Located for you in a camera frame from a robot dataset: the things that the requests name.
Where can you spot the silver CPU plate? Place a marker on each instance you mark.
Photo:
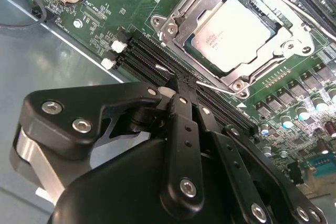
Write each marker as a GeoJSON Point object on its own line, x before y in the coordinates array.
{"type": "Point", "coordinates": [231, 35]}

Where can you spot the metal locking lever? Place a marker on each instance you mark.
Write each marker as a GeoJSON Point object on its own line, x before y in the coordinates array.
{"type": "Point", "coordinates": [215, 87]}

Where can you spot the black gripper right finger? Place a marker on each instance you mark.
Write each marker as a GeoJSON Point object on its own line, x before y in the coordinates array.
{"type": "Point", "coordinates": [236, 161]}

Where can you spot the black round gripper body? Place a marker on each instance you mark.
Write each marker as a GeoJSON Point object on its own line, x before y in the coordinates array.
{"type": "Point", "coordinates": [118, 190]}

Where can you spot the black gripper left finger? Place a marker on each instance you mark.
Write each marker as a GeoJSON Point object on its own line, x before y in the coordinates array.
{"type": "Point", "coordinates": [65, 119]}

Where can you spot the metal socket cover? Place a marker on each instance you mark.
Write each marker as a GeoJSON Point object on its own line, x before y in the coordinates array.
{"type": "Point", "coordinates": [282, 51]}

